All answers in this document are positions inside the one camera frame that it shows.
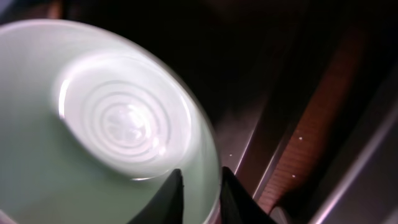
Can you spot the mint green bowl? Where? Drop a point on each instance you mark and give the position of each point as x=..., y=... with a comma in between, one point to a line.
x=92, y=125

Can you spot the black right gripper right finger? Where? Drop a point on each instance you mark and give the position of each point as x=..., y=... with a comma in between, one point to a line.
x=237, y=206

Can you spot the grey dishwasher rack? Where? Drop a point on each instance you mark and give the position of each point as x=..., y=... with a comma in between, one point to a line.
x=360, y=183

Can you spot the brown serving tray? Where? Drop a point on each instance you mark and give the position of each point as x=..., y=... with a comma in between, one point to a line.
x=242, y=59

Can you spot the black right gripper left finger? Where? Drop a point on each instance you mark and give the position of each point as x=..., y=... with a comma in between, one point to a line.
x=167, y=205

